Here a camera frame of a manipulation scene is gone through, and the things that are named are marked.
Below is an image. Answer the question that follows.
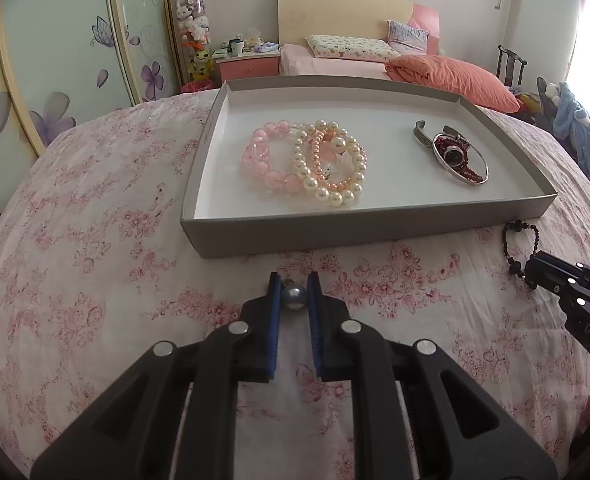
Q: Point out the pink floral cloth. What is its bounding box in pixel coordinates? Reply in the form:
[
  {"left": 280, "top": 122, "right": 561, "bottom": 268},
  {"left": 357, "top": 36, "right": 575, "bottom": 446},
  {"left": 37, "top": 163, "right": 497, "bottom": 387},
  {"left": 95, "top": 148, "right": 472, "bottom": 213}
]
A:
[{"left": 0, "top": 92, "right": 590, "bottom": 480}]

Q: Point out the clear tube of plush toys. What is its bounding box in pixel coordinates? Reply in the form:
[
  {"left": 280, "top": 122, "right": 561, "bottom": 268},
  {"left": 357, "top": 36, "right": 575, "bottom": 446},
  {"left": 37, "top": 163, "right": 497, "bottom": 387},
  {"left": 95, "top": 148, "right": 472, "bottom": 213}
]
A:
[{"left": 172, "top": 0, "right": 213, "bottom": 93}]

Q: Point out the grey cardboard tray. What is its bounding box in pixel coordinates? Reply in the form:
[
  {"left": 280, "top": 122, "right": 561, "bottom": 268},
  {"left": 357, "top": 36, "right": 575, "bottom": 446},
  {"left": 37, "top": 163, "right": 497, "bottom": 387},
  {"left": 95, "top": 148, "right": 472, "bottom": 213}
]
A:
[{"left": 180, "top": 76, "right": 559, "bottom": 260}]

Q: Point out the orange pillow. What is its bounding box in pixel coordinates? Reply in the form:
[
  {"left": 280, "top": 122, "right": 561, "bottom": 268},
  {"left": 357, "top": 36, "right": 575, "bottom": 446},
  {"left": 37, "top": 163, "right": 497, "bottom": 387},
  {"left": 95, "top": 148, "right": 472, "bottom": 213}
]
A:
[{"left": 385, "top": 54, "right": 522, "bottom": 113}]

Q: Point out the silver ring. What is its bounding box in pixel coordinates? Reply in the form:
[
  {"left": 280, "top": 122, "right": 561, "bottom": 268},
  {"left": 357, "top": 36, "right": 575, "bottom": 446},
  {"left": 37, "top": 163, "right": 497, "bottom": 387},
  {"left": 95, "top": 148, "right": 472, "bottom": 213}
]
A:
[{"left": 442, "top": 146, "right": 468, "bottom": 169}]

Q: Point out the beige and pink headboard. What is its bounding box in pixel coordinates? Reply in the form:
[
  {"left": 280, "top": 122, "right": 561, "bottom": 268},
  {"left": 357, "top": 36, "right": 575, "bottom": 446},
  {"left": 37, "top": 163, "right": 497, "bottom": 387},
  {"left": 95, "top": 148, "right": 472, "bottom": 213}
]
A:
[{"left": 277, "top": 0, "right": 441, "bottom": 56}]

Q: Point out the dark red bead bracelet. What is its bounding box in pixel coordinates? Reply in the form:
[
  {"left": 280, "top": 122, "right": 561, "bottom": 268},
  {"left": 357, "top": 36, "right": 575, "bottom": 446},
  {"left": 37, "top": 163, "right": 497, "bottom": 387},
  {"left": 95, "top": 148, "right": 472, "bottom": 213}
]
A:
[{"left": 434, "top": 132, "right": 488, "bottom": 184}]

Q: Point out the grey pearl pendant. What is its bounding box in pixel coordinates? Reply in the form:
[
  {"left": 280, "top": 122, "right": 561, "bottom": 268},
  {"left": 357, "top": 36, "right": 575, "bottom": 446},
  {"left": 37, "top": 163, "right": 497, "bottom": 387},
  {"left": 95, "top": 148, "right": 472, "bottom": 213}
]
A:
[{"left": 281, "top": 277, "right": 307, "bottom": 311}]

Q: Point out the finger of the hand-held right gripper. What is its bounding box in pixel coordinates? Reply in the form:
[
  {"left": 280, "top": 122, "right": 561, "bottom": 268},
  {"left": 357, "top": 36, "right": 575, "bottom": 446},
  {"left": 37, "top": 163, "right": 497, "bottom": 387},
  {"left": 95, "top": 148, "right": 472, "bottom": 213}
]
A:
[
  {"left": 525, "top": 259, "right": 578, "bottom": 302},
  {"left": 532, "top": 251, "right": 590, "bottom": 282}
]

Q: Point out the pink glass bead bracelet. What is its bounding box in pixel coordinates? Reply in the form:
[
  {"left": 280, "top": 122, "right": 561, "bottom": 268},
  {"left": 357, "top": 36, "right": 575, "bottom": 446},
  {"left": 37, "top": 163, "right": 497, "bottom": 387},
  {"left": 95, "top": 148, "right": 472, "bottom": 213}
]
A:
[{"left": 239, "top": 120, "right": 316, "bottom": 196}]

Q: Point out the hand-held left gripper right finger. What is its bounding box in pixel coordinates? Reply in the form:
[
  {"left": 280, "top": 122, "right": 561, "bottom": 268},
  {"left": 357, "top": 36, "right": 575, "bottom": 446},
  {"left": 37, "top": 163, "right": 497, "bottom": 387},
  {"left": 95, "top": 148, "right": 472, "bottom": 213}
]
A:
[{"left": 306, "top": 271, "right": 558, "bottom": 480}]

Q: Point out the thin silver bangle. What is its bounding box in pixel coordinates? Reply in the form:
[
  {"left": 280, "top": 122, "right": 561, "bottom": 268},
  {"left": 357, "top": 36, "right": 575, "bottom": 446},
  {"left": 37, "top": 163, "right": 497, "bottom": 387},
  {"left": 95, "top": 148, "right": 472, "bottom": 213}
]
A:
[{"left": 430, "top": 127, "right": 491, "bottom": 189}]

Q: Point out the floral sliding wardrobe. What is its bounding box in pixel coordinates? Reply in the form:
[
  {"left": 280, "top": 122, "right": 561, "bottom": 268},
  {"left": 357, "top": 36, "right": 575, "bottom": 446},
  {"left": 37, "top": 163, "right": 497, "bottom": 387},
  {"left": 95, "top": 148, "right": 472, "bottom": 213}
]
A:
[{"left": 0, "top": 0, "right": 186, "bottom": 271}]

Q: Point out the black bead bracelet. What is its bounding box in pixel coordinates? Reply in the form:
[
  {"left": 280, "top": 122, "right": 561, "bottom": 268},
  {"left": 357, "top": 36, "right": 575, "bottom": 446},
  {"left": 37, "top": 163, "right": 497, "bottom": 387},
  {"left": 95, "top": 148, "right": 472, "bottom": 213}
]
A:
[{"left": 501, "top": 219, "right": 543, "bottom": 291}]

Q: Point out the white pearl bracelet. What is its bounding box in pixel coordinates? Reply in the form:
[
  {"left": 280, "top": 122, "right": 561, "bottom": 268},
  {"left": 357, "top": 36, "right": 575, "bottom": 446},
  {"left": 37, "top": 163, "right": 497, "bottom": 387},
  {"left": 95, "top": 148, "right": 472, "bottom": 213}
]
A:
[{"left": 290, "top": 120, "right": 368, "bottom": 208}]

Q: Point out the silver cuff bracelet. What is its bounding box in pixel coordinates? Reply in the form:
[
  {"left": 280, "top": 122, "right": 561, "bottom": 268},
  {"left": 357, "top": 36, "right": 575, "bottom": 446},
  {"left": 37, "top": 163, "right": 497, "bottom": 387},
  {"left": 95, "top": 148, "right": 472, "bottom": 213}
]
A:
[{"left": 413, "top": 120, "right": 442, "bottom": 155}]

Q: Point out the floral print pillow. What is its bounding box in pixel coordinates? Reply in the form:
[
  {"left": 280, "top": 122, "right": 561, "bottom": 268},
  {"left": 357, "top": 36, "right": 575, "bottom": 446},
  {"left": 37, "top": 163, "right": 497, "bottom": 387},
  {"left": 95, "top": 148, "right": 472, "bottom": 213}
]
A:
[{"left": 305, "top": 35, "right": 400, "bottom": 63}]

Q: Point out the dark wooden chair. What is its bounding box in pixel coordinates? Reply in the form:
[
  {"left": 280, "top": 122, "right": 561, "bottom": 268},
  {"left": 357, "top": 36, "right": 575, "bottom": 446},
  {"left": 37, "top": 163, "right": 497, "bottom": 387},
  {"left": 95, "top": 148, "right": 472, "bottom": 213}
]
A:
[{"left": 498, "top": 45, "right": 528, "bottom": 88}]

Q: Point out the pink bed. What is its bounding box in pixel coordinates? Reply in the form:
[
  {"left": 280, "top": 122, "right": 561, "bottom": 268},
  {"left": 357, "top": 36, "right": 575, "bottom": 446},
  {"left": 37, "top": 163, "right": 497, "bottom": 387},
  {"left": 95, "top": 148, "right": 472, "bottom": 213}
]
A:
[{"left": 280, "top": 44, "right": 391, "bottom": 80}]

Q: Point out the light purple pillow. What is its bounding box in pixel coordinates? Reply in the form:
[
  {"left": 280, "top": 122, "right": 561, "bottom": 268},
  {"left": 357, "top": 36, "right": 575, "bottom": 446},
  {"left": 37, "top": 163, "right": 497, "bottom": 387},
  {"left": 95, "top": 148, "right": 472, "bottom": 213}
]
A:
[{"left": 387, "top": 20, "right": 431, "bottom": 55}]

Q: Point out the small pink pearl bracelet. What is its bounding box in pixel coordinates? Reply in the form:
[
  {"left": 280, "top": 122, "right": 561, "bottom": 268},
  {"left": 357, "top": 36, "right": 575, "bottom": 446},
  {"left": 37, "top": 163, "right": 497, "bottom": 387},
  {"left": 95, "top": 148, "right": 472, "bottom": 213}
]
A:
[{"left": 311, "top": 129, "right": 366, "bottom": 194}]

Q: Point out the blue plush toy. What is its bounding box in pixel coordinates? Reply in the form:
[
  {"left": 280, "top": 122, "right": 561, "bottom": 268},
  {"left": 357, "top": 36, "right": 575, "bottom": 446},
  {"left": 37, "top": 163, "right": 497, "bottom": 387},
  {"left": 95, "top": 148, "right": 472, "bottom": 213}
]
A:
[{"left": 538, "top": 77, "right": 590, "bottom": 181}]

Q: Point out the pink nightstand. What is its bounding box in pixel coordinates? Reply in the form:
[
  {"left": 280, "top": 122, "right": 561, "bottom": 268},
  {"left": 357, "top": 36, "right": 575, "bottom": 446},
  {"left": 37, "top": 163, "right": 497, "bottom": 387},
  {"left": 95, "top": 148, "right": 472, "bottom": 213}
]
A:
[{"left": 216, "top": 50, "right": 282, "bottom": 86}]

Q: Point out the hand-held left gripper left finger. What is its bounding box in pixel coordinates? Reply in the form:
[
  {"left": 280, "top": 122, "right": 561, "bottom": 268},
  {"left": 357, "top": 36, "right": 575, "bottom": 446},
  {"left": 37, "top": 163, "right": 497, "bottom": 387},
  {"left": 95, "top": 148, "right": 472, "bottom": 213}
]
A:
[{"left": 30, "top": 271, "right": 282, "bottom": 480}]

